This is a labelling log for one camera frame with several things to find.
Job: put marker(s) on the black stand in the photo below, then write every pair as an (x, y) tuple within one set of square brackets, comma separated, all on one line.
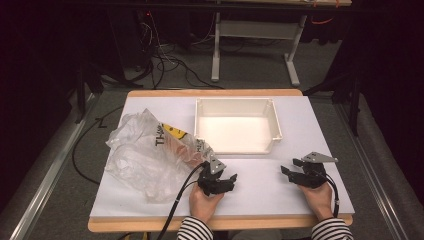
[(354, 100), (83, 86)]

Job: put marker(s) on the white plastic bin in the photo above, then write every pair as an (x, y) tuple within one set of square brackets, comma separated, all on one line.
[(238, 133)]

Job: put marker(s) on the person's right hand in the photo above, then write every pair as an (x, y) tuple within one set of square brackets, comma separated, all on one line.
[(318, 200)]

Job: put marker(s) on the metal floor rail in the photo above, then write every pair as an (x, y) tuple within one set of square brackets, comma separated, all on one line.
[(50, 170), (370, 173)]

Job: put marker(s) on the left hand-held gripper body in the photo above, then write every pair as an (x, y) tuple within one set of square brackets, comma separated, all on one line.
[(210, 180)]

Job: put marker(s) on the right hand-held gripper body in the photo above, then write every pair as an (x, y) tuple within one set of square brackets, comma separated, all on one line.
[(313, 173)]

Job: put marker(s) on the red-brown box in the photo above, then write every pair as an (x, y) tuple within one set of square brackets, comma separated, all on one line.
[(182, 150)]

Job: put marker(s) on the person's left hand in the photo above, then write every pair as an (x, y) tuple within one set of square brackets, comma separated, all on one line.
[(203, 205)]

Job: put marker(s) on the clear plastic bag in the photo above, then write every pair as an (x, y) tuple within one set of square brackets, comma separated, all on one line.
[(140, 160)]

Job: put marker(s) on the white metal desk frame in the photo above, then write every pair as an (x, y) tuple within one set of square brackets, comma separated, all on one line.
[(256, 30)]

